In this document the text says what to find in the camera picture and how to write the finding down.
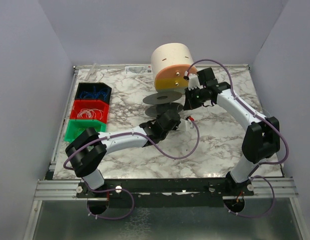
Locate blue cable coil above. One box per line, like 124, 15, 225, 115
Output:
78, 86, 111, 100

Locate black cable spool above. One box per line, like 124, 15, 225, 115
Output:
143, 91, 183, 117

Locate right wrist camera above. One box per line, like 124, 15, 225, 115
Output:
183, 71, 200, 90

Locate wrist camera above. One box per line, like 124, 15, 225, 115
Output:
183, 71, 200, 90
181, 116, 194, 132

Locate red storage bin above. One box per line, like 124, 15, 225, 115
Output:
70, 99, 110, 124

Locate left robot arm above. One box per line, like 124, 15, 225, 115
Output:
65, 110, 181, 190

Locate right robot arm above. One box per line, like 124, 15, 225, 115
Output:
183, 67, 280, 185

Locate cream cylindrical drawer cabinet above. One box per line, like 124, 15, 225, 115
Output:
151, 43, 197, 94

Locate white flat packet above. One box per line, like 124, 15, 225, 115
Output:
125, 65, 152, 75

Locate green storage bin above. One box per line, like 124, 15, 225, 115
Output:
64, 119, 107, 143

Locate white cable coil in bin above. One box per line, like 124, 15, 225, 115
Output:
77, 107, 105, 120

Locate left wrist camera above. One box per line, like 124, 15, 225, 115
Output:
181, 116, 194, 132

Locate white plastic stick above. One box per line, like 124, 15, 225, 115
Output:
134, 78, 152, 89

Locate clear plastic strip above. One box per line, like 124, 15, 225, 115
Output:
87, 63, 98, 78

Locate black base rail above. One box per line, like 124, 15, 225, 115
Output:
76, 177, 254, 209

